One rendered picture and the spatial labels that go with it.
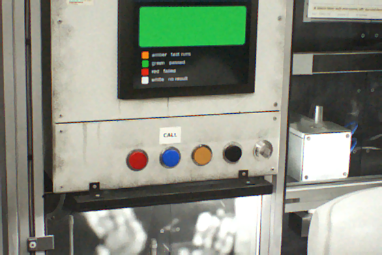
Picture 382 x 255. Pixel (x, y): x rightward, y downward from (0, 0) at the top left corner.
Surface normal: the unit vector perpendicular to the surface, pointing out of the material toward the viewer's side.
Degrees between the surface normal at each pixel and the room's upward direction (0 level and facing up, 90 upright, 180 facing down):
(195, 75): 90
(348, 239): 67
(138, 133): 90
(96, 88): 90
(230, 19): 90
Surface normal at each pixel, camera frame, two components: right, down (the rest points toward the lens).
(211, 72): 0.35, 0.22
